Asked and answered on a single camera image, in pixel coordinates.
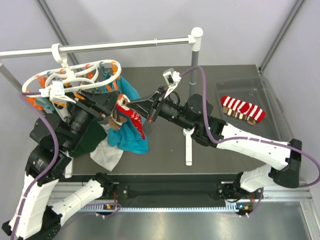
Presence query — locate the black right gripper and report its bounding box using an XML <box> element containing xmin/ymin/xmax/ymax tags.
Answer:
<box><xmin>127</xmin><ymin>86</ymin><xmax>195</xmax><ymax>132</ymax></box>

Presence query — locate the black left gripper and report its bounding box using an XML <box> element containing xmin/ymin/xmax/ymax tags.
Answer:
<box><xmin>64</xmin><ymin>87</ymin><xmax>122</xmax><ymax>151</ymax></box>

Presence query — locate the red snowflake sock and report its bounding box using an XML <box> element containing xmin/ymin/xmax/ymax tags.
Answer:
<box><xmin>115</xmin><ymin>93</ymin><xmax>146</xmax><ymax>140</ymax></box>

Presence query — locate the brown striped sock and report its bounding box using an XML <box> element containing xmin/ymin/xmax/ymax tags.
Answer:
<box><xmin>107</xmin><ymin>110</ymin><xmax>128</xmax><ymax>131</ymax></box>
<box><xmin>222</xmin><ymin>106</ymin><xmax>258</xmax><ymax>126</ymax></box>

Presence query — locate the white round clip hanger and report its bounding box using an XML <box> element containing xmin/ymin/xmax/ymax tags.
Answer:
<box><xmin>22</xmin><ymin>43</ymin><xmax>122</xmax><ymax>101</ymax></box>

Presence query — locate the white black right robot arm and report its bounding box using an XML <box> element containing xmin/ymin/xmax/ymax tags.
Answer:
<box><xmin>126</xmin><ymin>87</ymin><xmax>302</xmax><ymax>198</ymax></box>

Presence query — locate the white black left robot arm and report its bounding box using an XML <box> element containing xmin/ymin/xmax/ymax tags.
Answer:
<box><xmin>2</xmin><ymin>90</ymin><xmax>120</xmax><ymax>240</ymax></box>

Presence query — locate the dark green cloth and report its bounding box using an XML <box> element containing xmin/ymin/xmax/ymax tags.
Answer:
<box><xmin>68</xmin><ymin>121</ymin><xmax>107</xmax><ymax>158</ymax></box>

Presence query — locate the teal cloth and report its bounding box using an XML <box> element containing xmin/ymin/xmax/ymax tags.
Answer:
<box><xmin>107</xmin><ymin>76</ymin><xmax>149</xmax><ymax>154</ymax></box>

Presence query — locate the white rack right foot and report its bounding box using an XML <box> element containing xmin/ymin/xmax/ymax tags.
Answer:
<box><xmin>182</xmin><ymin>128</ymin><xmax>195</xmax><ymax>167</ymax></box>

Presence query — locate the white rack foot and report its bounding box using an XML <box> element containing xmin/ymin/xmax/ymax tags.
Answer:
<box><xmin>64</xmin><ymin>160</ymin><xmax>73</xmax><ymax>179</ymax></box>
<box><xmin>182</xmin><ymin>128</ymin><xmax>195</xmax><ymax>167</ymax></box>

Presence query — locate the white cloth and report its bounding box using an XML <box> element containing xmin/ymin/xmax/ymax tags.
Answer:
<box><xmin>89</xmin><ymin>124</ymin><xmax>124</xmax><ymax>172</ymax></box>

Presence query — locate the white rack left foot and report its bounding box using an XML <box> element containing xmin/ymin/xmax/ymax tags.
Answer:
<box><xmin>64</xmin><ymin>160</ymin><xmax>73</xmax><ymax>179</ymax></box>

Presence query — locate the black base bar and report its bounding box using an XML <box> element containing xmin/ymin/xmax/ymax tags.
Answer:
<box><xmin>115</xmin><ymin>182</ymin><xmax>250</xmax><ymax>208</ymax></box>

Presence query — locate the clear plastic bin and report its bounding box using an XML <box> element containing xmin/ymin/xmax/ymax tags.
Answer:
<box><xmin>215</xmin><ymin>76</ymin><xmax>293</xmax><ymax>142</ymax></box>

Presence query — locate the brown striped sock in bin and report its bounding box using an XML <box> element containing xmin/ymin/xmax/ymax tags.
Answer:
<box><xmin>222</xmin><ymin>106</ymin><xmax>258</xmax><ymax>126</ymax></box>

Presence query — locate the red white striped sock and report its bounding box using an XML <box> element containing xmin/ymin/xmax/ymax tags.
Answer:
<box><xmin>220</xmin><ymin>95</ymin><xmax>266</xmax><ymax>123</ymax></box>

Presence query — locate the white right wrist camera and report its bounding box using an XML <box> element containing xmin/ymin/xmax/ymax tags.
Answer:
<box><xmin>162</xmin><ymin>68</ymin><xmax>182</xmax><ymax>98</ymax></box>

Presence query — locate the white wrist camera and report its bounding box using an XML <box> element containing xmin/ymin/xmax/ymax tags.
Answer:
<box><xmin>162</xmin><ymin>68</ymin><xmax>182</xmax><ymax>98</ymax></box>
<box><xmin>39</xmin><ymin>81</ymin><xmax>76</xmax><ymax>105</ymax></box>

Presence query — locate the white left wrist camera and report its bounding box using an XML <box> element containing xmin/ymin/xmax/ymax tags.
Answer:
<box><xmin>39</xmin><ymin>81</ymin><xmax>76</xmax><ymax>105</ymax></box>

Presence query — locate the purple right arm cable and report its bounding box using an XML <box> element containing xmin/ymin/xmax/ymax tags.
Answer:
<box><xmin>179</xmin><ymin>66</ymin><xmax>320</xmax><ymax>188</ymax></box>

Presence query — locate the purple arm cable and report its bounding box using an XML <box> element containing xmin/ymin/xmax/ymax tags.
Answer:
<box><xmin>179</xmin><ymin>66</ymin><xmax>320</xmax><ymax>188</ymax></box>
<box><xmin>8</xmin><ymin>91</ymin><xmax>60</xmax><ymax>240</ymax></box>

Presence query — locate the grey rack right post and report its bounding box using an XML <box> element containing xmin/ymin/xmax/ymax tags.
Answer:
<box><xmin>188</xmin><ymin>49</ymin><xmax>201</xmax><ymax>86</ymax></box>

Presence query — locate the grey rack post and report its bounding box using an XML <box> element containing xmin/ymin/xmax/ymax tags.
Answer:
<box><xmin>188</xmin><ymin>49</ymin><xmax>201</xmax><ymax>86</ymax></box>
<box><xmin>0</xmin><ymin>62</ymin><xmax>22</xmax><ymax>92</ymax></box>

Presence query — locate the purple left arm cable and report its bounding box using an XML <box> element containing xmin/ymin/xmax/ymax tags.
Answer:
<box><xmin>8</xmin><ymin>91</ymin><xmax>60</xmax><ymax>240</ymax></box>

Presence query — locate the silver clothes rack rail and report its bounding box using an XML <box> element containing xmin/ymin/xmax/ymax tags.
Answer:
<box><xmin>0</xmin><ymin>27</ymin><xmax>204</xmax><ymax>59</ymax></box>

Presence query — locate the grey rack left post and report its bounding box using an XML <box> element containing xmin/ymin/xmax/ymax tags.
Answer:
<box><xmin>0</xmin><ymin>62</ymin><xmax>22</xmax><ymax>92</ymax></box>

